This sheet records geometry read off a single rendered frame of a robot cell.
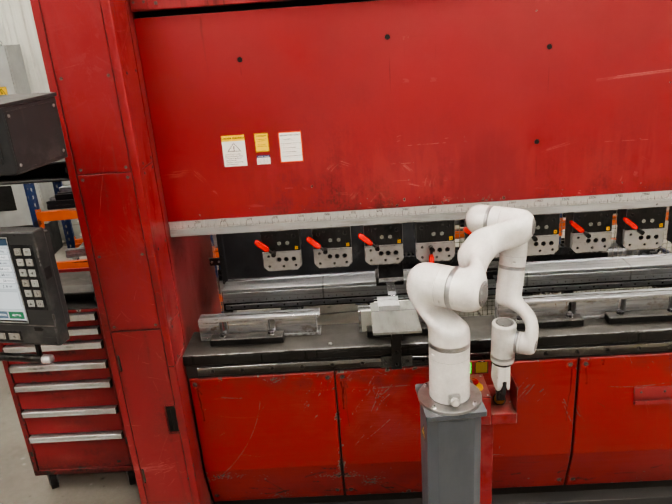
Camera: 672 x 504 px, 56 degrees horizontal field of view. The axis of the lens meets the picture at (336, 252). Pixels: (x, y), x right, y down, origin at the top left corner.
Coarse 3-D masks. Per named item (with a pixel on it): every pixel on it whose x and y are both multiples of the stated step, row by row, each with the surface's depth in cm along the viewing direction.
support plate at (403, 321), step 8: (376, 304) 256; (400, 304) 254; (408, 304) 254; (376, 312) 249; (384, 312) 248; (392, 312) 248; (400, 312) 247; (408, 312) 247; (416, 312) 247; (376, 320) 242; (384, 320) 242; (392, 320) 242; (400, 320) 241; (408, 320) 241; (416, 320) 240; (376, 328) 236; (384, 328) 236; (392, 328) 235; (400, 328) 235; (408, 328) 235; (416, 328) 234
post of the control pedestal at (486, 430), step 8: (488, 424) 239; (488, 432) 240; (488, 440) 241; (488, 448) 242; (488, 456) 244; (480, 464) 245; (488, 464) 245; (480, 472) 246; (488, 472) 246; (480, 480) 248; (488, 480) 248; (480, 488) 249; (488, 488) 249; (480, 496) 250; (488, 496) 250
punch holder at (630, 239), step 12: (624, 216) 243; (636, 216) 241; (648, 216) 241; (660, 216) 241; (624, 228) 243; (648, 228) 243; (660, 228) 243; (624, 240) 244; (636, 240) 244; (648, 240) 244; (660, 240) 244
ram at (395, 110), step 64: (384, 0) 215; (448, 0) 215; (512, 0) 215; (576, 0) 215; (640, 0) 215; (192, 64) 223; (256, 64) 223; (320, 64) 223; (384, 64) 223; (448, 64) 222; (512, 64) 222; (576, 64) 222; (640, 64) 222; (192, 128) 231; (256, 128) 231; (320, 128) 231; (384, 128) 231; (448, 128) 230; (512, 128) 230; (576, 128) 230; (640, 128) 230; (192, 192) 240; (256, 192) 240; (320, 192) 239; (384, 192) 239; (448, 192) 239; (512, 192) 239; (576, 192) 238
